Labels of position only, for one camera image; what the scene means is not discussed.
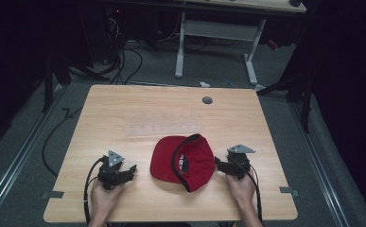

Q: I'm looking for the person's left hand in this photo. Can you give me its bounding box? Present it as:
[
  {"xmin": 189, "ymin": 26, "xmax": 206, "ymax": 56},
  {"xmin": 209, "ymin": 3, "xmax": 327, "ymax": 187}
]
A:
[{"xmin": 90, "ymin": 179, "xmax": 126, "ymax": 219}]

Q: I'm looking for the bundle of black cables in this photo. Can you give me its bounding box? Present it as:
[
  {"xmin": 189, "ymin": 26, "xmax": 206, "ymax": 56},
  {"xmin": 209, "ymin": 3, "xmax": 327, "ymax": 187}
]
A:
[{"xmin": 100, "ymin": 9, "xmax": 145, "ymax": 86}]

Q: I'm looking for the person's right hand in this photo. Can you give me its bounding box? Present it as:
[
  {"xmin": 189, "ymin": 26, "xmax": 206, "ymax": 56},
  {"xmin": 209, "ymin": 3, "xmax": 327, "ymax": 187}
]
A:
[{"xmin": 225, "ymin": 169, "xmax": 258, "ymax": 207}]

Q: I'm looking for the small red object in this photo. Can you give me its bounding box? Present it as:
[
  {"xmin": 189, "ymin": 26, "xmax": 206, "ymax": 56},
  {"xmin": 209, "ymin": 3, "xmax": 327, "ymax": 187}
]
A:
[{"xmin": 266, "ymin": 39, "xmax": 280, "ymax": 51}]

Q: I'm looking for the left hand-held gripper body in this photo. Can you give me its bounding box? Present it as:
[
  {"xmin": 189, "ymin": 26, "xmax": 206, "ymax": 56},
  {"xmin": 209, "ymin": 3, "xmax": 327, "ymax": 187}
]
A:
[{"xmin": 96, "ymin": 149, "xmax": 128, "ymax": 191}]

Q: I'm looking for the grey tape strip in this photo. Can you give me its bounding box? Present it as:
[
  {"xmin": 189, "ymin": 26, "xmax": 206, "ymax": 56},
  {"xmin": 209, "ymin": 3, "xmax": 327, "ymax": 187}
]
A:
[
  {"xmin": 278, "ymin": 185, "xmax": 300, "ymax": 199},
  {"xmin": 41, "ymin": 190, "xmax": 65, "ymax": 201}
]

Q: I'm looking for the desk with white legs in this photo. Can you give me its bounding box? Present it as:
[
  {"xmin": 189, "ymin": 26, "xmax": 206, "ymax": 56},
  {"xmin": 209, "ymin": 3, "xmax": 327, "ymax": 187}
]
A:
[{"xmin": 108, "ymin": 0, "xmax": 308, "ymax": 93}]

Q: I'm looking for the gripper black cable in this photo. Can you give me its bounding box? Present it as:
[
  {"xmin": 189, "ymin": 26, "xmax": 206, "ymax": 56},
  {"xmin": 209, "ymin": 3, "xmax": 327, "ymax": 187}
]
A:
[
  {"xmin": 82, "ymin": 155, "xmax": 109, "ymax": 227},
  {"xmin": 237, "ymin": 161, "xmax": 264, "ymax": 224}
]

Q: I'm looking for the red baseball cap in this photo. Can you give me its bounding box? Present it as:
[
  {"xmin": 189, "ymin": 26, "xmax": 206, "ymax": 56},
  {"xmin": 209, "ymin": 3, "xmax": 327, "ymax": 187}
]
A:
[{"xmin": 149, "ymin": 132, "xmax": 217, "ymax": 194}]

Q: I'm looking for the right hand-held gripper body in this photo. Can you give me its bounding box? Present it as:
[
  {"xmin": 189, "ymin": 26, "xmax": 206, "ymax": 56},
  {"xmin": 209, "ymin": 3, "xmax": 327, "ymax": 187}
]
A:
[{"xmin": 226, "ymin": 144, "xmax": 256, "ymax": 182}]

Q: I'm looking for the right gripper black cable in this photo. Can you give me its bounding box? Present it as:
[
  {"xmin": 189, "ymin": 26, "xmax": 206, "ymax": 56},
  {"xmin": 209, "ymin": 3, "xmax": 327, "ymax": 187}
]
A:
[{"xmin": 237, "ymin": 161, "xmax": 264, "ymax": 224}]

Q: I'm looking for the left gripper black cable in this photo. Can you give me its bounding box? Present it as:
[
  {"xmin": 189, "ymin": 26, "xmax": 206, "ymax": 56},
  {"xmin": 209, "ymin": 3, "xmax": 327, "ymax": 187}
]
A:
[{"xmin": 82, "ymin": 155, "xmax": 109, "ymax": 227}]

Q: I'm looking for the metal floor rail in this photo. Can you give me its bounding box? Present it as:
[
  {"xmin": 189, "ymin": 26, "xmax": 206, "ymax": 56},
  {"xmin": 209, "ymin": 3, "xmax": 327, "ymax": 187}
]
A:
[
  {"xmin": 0, "ymin": 84, "xmax": 69, "ymax": 227},
  {"xmin": 288, "ymin": 100, "xmax": 351, "ymax": 227}
]

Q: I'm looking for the black metal stand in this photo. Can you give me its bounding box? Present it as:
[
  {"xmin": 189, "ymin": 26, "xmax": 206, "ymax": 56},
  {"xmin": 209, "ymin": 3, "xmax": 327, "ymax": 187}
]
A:
[
  {"xmin": 255, "ymin": 70, "xmax": 318, "ymax": 134},
  {"xmin": 41, "ymin": 55, "xmax": 73, "ymax": 114}
]

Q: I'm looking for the black floor cable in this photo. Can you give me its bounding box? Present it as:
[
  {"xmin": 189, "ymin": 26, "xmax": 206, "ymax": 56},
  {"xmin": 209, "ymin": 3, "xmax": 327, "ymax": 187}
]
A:
[{"xmin": 41, "ymin": 106, "xmax": 84, "ymax": 178}]

